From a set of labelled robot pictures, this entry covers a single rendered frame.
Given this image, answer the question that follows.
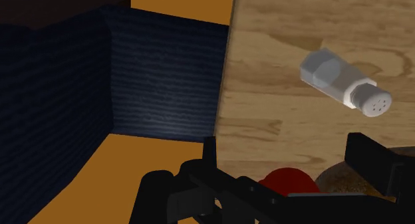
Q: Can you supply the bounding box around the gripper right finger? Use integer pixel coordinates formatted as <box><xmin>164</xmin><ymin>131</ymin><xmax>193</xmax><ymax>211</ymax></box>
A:
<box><xmin>344</xmin><ymin>132</ymin><xmax>415</xmax><ymax>202</ymax></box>

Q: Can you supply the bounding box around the clear salt shaker grey cap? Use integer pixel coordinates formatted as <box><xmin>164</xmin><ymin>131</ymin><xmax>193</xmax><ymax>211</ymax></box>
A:
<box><xmin>299</xmin><ymin>47</ymin><xmax>393</xmax><ymax>118</ymax></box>

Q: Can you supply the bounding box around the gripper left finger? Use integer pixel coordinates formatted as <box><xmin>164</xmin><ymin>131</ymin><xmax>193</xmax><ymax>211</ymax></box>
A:
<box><xmin>128</xmin><ymin>136</ymin><xmax>287</xmax><ymax>224</ymax></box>

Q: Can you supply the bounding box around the red round fruit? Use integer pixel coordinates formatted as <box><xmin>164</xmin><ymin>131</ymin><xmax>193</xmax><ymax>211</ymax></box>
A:
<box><xmin>257</xmin><ymin>167</ymin><xmax>322</xmax><ymax>197</ymax></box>

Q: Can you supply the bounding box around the brown round bread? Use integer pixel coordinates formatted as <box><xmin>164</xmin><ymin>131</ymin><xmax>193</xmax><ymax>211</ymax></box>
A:
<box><xmin>314</xmin><ymin>146</ymin><xmax>415</xmax><ymax>203</ymax></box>

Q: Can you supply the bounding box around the dark blue robot stand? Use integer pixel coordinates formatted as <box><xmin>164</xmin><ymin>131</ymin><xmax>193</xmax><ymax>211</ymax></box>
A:
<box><xmin>0</xmin><ymin>4</ymin><xmax>229</xmax><ymax>224</ymax></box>

